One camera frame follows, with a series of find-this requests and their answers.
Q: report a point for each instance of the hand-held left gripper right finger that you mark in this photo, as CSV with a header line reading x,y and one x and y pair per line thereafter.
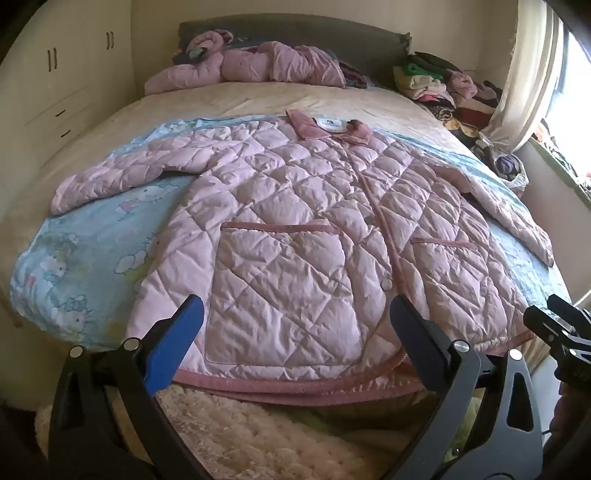
x,y
418,346

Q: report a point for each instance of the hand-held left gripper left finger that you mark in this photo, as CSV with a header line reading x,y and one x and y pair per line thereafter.
x,y
173,346

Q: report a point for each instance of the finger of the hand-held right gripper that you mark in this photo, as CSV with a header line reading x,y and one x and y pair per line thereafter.
x,y
545,323
570,308

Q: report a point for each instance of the pink quilted jacket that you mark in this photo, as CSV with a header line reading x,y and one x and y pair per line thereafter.
x,y
286,230

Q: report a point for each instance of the white bag of clothes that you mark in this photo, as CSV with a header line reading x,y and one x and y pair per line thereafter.
x,y
505,164

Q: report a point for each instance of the heap of dark clothes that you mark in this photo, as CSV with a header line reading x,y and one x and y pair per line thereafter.
x,y
563,147

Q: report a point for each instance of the pile of folded clothes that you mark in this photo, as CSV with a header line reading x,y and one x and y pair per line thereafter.
x,y
429,83

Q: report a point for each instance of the fluffy cream blanket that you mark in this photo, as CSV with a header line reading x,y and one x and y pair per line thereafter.
x,y
240,434

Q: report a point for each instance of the blue cartoon printed blanket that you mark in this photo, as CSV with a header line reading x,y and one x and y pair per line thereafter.
x,y
92,258

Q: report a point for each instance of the green window sill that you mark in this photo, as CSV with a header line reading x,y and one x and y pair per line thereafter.
x,y
558,175

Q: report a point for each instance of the window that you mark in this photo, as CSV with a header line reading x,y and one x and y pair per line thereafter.
x,y
572,92

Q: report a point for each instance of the cream curtain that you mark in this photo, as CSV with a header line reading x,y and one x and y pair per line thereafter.
x,y
526,69

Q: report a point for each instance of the bed with beige sheet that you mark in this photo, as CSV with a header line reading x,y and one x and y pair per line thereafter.
x,y
231,99

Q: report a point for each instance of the cream wardrobe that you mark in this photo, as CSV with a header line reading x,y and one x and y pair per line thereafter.
x,y
69,92

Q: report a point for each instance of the striped dark cloth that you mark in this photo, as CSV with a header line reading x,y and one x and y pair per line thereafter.
x,y
355,74

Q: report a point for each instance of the dark patterned pillow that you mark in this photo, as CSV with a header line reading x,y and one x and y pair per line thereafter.
x,y
194,50

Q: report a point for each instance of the crumpled pink duvet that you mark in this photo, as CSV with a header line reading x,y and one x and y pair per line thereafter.
x,y
277,64

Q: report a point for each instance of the grey padded headboard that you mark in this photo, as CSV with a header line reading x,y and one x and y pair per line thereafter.
x,y
300,30

